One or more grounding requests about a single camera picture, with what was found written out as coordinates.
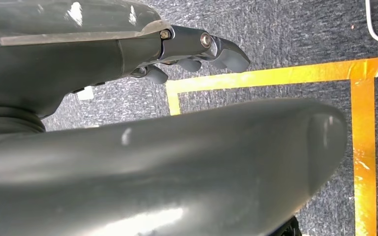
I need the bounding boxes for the small white floor label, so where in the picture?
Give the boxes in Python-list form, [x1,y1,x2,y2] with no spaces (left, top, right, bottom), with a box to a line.
[76,85,95,101]

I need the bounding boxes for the yellow floor tape square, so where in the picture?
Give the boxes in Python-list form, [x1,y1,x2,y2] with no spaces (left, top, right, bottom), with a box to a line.
[165,57,378,236]

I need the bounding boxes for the black robot foot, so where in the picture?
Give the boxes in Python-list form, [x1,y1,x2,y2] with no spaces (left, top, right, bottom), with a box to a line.
[270,215,303,236]

